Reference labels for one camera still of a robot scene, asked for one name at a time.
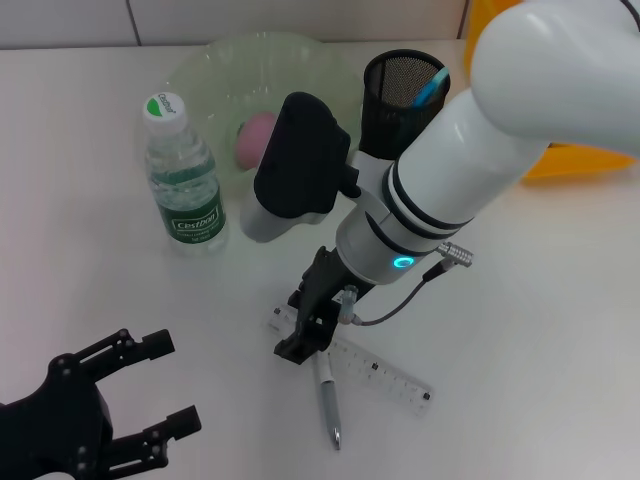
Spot black mesh pen holder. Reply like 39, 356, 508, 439
360, 48, 451, 156

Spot green glass fruit bowl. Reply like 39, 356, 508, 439
164, 30, 363, 201

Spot clear water bottle green label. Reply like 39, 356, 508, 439
141, 90, 231, 257

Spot grey right gripper cable plugs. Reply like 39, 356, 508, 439
339, 241, 477, 327

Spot clear plastic ruler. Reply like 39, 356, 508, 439
264, 302, 434, 419

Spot silver right wrist depth camera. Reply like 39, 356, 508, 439
239, 91, 362, 245

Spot grey white ballpoint pen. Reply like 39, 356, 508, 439
313, 349, 344, 451

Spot blue scissors with teal sheath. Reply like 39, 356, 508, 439
410, 67, 450, 109

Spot yellow plastic storage bin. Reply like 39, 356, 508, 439
464, 0, 640, 185

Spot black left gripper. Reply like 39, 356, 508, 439
0, 327, 203, 480

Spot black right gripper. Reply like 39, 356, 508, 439
273, 244, 375, 366

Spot pink peach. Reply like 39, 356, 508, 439
233, 111, 279, 171

